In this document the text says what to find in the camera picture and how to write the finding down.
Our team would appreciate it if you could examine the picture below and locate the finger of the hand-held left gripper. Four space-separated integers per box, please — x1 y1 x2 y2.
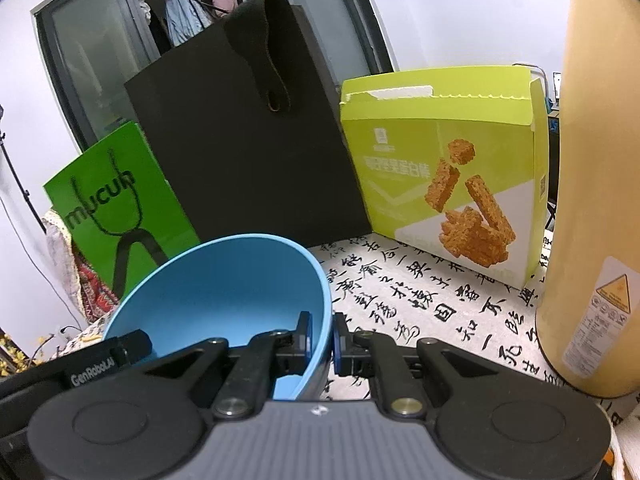
119 330 152 367

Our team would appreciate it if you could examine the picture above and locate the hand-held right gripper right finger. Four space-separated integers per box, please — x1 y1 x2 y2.
331 311 507 420

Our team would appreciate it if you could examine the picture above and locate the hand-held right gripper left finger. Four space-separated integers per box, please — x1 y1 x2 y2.
142 310 314 420

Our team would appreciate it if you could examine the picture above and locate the blue bowl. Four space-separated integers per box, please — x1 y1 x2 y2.
102 232 335 401

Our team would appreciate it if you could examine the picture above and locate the yellow flower branch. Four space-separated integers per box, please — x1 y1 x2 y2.
0 330 56 377

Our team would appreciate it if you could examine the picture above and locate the calligraphy print tablecloth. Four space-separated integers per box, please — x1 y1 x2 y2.
47 232 640 480

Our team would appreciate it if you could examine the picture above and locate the green paper bag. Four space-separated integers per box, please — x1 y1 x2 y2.
42 121 202 302

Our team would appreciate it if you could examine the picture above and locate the studio light on black stand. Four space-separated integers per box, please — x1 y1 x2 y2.
0 105 48 236

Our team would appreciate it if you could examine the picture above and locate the yellow-green snack box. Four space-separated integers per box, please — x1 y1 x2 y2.
338 63 550 294

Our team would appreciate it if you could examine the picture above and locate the black paper bag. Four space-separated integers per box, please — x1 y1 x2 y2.
123 0 374 249

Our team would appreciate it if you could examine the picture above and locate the beige thermos jug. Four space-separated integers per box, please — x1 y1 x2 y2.
535 0 640 399

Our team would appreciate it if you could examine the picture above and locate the black-framed glass sliding door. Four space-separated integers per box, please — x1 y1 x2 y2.
30 0 397 153

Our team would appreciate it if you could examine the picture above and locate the hanging light blue shirt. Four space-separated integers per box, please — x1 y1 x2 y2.
164 0 215 45

